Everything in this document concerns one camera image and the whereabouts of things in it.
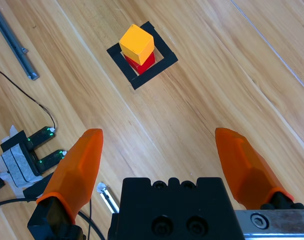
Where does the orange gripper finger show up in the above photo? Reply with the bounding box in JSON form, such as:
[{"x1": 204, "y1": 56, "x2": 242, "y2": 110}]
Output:
[
  {"x1": 215, "y1": 127, "x2": 304, "y2": 211},
  {"x1": 26, "y1": 128, "x2": 104, "y2": 240}
]

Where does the red wooden cube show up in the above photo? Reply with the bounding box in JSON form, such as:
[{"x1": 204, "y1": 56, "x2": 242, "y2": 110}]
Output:
[{"x1": 123, "y1": 51, "x2": 156, "y2": 76}]

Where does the yellow wooden cube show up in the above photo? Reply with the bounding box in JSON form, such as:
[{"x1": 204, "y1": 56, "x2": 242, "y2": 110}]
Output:
[{"x1": 118, "y1": 23, "x2": 155, "y2": 66}]

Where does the black plug with green light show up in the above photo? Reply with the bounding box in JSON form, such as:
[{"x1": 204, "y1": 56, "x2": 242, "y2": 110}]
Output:
[
  {"x1": 38, "y1": 149, "x2": 67, "y2": 174},
  {"x1": 26, "y1": 126, "x2": 56, "y2": 144}
]

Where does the short aluminium bar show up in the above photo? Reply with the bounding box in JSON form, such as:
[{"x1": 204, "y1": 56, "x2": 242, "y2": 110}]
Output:
[{"x1": 96, "y1": 181, "x2": 120, "y2": 215}]

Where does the black usb hub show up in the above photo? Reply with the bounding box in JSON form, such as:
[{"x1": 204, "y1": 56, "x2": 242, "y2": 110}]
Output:
[{"x1": 0, "y1": 129, "x2": 44, "y2": 188}]

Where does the black tape square outline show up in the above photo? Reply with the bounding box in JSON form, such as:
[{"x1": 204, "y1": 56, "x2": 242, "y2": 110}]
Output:
[{"x1": 106, "y1": 20, "x2": 179, "y2": 91}]

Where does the thin black cable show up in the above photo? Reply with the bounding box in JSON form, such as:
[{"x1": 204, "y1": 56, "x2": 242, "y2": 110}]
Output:
[{"x1": 88, "y1": 198, "x2": 93, "y2": 240}]

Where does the thin black wire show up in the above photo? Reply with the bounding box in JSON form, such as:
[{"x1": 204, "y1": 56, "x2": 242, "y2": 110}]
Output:
[{"x1": 0, "y1": 66, "x2": 56, "y2": 130}]

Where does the thick black cable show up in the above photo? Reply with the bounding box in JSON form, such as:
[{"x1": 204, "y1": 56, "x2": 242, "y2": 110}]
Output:
[{"x1": 0, "y1": 197, "x2": 106, "y2": 240}]

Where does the long aluminium rail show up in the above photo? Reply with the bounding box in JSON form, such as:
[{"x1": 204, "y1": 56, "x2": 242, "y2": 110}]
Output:
[{"x1": 0, "y1": 0, "x2": 40, "y2": 81}]

